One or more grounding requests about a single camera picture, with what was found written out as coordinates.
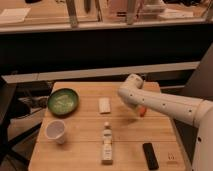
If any white paper sheet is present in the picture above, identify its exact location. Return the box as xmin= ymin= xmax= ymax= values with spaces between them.
xmin=0 ymin=8 xmax=30 ymax=24

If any black office chair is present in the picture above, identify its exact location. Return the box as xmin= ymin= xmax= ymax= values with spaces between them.
xmin=0 ymin=76 xmax=41 ymax=166

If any black remote control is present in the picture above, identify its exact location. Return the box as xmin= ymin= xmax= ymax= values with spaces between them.
xmin=143 ymin=143 xmax=159 ymax=170

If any white rectangular sponge block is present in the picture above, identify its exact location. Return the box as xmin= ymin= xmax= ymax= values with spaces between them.
xmin=99 ymin=98 xmax=111 ymax=114

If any green ceramic bowl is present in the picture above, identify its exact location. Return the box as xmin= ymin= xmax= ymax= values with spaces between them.
xmin=47 ymin=88 xmax=79 ymax=117

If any white paper cup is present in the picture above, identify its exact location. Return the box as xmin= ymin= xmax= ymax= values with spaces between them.
xmin=45 ymin=120 xmax=66 ymax=144

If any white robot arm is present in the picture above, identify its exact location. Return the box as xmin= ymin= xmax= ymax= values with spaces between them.
xmin=118 ymin=74 xmax=213 ymax=171

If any small white bottle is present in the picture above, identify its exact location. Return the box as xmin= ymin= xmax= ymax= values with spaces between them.
xmin=103 ymin=122 xmax=112 ymax=143

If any orange pepper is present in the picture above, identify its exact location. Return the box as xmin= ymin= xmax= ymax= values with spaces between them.
xmin=139 ymin=107 xmax=147 ymax=117

